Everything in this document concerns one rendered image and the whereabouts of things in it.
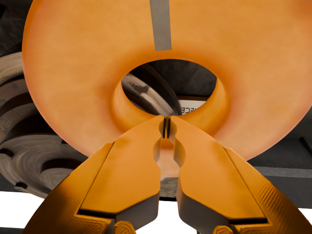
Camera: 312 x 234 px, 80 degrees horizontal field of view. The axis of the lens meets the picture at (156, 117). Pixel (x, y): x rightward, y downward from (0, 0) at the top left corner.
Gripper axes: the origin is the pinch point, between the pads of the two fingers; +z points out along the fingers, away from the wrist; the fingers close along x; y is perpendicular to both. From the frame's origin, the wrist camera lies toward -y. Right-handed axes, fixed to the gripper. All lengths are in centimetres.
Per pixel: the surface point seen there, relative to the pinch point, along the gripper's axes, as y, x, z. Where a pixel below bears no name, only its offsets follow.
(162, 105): 7.9, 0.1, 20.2
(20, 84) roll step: 4.1, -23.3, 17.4
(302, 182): 560, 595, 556
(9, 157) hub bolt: 15.4, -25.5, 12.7
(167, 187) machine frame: 64, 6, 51
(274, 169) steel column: 341, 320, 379
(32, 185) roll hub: 26.8, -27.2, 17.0
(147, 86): 4.0, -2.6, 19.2
